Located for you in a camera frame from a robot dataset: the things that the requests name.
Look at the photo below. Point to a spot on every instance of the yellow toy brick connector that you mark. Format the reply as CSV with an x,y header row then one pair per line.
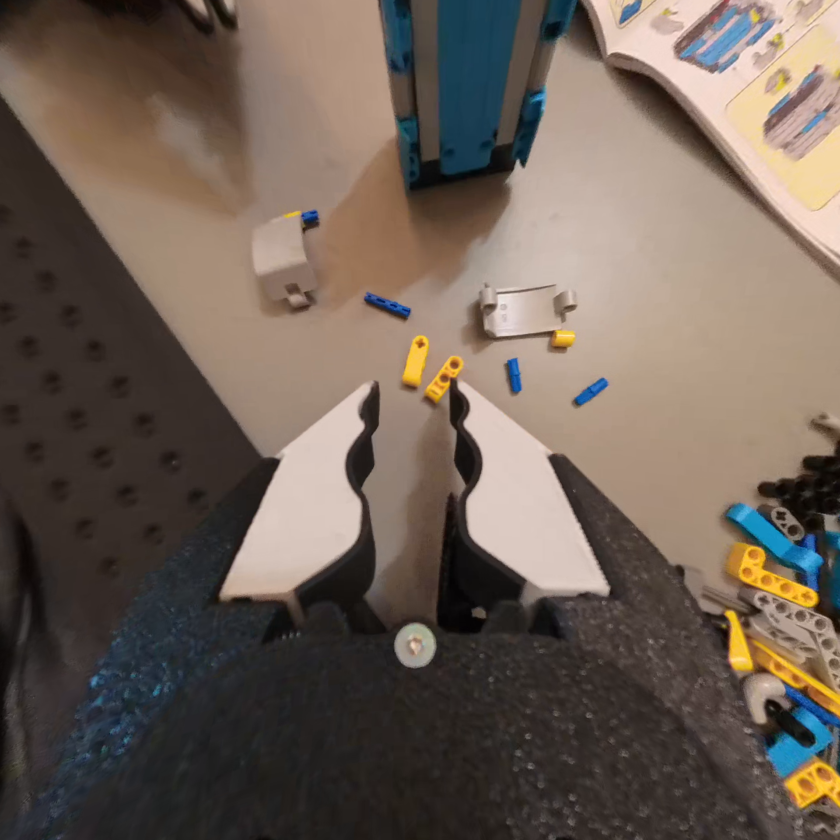
x,y
444,378
415,361

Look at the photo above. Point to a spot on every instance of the grey blue toy brick assembly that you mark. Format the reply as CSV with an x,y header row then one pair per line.
x,y
460,79

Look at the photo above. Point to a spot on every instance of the pile of small toy bricks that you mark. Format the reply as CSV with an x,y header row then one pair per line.
x,y
788,591

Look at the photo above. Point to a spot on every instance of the blue toy brick pin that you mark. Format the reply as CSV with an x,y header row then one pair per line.
x,y
591,391
513,376
310,218
387,305

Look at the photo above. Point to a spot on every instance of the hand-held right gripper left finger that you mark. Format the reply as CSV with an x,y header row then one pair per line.
x,y
295,525

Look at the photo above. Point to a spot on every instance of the grey desk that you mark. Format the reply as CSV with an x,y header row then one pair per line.
x,y
630,236

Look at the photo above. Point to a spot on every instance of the brick instruction booklet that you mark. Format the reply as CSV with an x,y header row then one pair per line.
x,y
748,105

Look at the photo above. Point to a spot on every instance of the black perforated pad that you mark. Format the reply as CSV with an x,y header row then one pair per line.
x,y
92,394

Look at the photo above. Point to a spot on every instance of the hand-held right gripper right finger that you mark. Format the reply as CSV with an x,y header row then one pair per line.
x,y
525,525

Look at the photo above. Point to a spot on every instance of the small yellow toy brick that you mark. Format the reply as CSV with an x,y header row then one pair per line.
x,y
562,339

